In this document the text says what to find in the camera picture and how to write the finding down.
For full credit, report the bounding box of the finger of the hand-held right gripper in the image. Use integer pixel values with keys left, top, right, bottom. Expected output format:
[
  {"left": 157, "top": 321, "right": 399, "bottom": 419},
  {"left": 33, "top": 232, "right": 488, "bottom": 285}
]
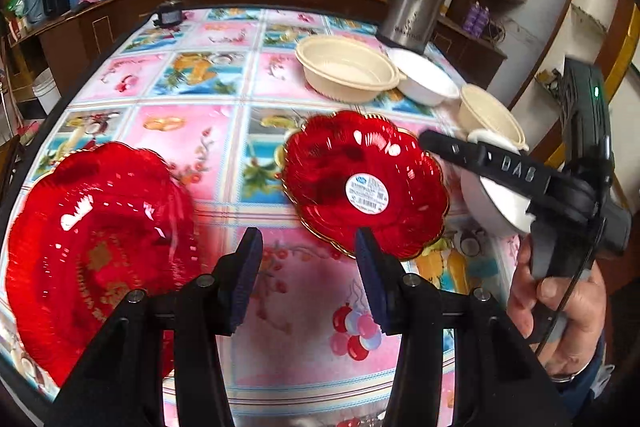
[{"left": 419, "top": 130, "right": 552, "bottom": 202}]

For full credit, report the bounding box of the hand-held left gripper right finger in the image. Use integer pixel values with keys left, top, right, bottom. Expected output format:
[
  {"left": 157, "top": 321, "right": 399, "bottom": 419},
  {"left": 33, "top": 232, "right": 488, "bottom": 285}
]
[{"left": 354, "top": 227, "right": 573, "bottom": 427}]

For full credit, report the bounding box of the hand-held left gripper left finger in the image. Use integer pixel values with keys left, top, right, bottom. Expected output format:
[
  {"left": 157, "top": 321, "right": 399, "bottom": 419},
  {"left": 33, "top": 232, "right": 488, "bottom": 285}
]
[{"left": 47, "top": 227, "right": 264, "bottom": 427}]

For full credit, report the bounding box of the white foam plate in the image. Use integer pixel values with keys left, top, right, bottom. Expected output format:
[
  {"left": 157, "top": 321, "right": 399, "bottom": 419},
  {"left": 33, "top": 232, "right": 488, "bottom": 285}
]
[{"left": 460, "top": 129, "right": 537, "bottom": 238}]

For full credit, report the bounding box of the white plastic bowl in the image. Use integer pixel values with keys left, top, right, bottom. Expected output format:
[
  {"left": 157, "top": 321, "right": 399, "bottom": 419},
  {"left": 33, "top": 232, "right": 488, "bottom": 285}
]
[{"left": 387, "top": 48, "right": 461, "bottom": 106}]

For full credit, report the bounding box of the small red plate with sticker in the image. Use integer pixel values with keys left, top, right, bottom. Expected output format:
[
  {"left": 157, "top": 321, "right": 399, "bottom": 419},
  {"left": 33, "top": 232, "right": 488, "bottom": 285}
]
[{"left": 281, "top": 109, "right": 450, "bottom": 262}]

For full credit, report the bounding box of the large red glass plate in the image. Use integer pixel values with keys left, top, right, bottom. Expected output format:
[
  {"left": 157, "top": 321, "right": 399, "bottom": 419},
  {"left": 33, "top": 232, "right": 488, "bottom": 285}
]
[{"left": 5, "top": 141, "right": 201, "bottom": 388}]

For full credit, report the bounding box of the large beige plastic bowl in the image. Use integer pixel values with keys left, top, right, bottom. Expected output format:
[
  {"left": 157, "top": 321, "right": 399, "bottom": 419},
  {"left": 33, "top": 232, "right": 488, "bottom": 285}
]
[{"left": 295, "top": 35, "right": 401, "bottom": 104}]

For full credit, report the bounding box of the person's right forearm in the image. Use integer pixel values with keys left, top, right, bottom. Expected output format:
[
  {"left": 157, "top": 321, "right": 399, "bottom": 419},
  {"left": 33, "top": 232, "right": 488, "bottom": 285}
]
[{"left": 550, "top": 332, "right": 621, "bottom": 425}]

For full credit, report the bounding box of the person's right hand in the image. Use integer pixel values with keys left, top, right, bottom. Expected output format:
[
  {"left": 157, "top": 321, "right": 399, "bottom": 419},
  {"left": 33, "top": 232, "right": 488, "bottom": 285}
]
[{"left": 507, "top": 237, "right": 609, "bottom": 378}]

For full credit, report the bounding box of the small beige plastic bowl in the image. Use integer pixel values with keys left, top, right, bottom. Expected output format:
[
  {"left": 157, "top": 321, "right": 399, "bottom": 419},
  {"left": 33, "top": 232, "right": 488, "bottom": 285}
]
[{"left": 459, "top": 84, "right": 530, "bottom": 152}]

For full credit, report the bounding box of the black yellow tool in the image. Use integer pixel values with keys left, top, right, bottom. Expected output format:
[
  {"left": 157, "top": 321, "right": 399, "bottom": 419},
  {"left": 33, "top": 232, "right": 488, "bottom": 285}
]
[{"left": 535, "top": 68, "right": 564, "bottom": 91}]

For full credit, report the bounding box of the printed fruit tablecloth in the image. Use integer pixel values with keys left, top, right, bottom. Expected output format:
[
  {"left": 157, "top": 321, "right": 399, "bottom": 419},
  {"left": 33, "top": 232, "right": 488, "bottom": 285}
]
[{"left": 0, "top": 7, "right": 541, "bottom": 427}]

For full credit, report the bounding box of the white plastic bucket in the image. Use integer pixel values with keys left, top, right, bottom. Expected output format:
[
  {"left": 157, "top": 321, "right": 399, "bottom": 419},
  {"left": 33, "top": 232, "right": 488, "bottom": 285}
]
[{"left": 31, "top": 69, "right": 62, "bottom": 115}]

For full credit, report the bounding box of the small black motor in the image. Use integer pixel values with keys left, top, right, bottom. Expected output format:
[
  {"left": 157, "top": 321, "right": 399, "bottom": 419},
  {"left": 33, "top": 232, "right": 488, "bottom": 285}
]
[{"left": 152, "top": 0, "right": 183, "bottom": 28}]

